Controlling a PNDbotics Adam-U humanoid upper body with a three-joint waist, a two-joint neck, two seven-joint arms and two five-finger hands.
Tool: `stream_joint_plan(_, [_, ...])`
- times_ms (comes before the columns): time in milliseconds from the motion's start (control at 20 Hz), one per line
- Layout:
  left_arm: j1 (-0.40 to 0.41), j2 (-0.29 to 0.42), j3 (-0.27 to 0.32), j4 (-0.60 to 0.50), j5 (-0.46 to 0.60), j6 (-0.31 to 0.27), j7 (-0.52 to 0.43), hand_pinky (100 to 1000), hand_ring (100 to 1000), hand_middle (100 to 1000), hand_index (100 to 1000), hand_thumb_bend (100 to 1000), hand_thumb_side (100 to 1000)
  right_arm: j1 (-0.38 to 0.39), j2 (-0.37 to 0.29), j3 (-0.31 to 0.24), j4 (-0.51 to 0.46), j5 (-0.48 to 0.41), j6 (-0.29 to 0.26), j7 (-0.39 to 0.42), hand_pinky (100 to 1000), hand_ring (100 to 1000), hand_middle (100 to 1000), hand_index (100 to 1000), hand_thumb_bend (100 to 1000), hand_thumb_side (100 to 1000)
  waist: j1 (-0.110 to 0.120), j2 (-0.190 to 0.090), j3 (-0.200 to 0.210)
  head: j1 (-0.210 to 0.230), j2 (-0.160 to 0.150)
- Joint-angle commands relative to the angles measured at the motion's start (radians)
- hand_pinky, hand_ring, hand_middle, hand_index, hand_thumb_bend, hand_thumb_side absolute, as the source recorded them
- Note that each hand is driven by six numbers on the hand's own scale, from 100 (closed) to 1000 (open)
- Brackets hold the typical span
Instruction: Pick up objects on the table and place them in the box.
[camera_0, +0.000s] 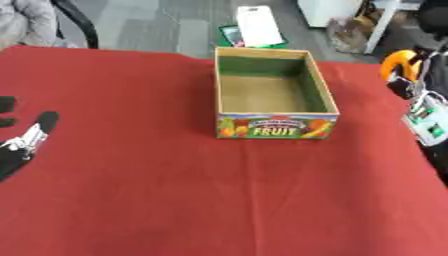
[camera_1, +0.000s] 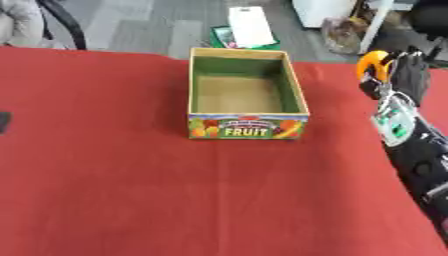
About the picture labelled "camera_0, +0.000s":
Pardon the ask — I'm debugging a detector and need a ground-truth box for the black office chair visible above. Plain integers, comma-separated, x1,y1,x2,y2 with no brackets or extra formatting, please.
414,0,448,38

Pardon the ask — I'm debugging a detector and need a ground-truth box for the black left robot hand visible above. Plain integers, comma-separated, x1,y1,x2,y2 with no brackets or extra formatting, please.
0,95,62,183

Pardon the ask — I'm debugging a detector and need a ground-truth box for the clear plastic bag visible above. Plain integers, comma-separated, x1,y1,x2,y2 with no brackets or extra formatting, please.
323,15,378,55

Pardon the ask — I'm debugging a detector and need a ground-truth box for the white flat board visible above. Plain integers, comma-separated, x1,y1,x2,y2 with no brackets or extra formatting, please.
234,5,287,48

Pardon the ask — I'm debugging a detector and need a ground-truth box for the orange curved toy fruit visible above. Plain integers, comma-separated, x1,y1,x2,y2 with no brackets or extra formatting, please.
379,49,424,83

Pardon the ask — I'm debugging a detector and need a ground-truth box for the cardboard box with green inside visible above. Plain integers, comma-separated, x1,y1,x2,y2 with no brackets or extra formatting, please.
213,46,342,140

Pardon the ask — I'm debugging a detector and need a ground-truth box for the white cabinet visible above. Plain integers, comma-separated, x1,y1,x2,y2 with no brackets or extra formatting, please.
295,0,368,28

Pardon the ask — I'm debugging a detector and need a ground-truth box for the white table leg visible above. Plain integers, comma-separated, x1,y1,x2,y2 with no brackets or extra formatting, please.
362,0,406,55

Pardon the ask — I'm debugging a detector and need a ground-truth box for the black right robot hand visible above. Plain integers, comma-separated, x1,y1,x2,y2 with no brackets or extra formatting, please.
385,46,448,101

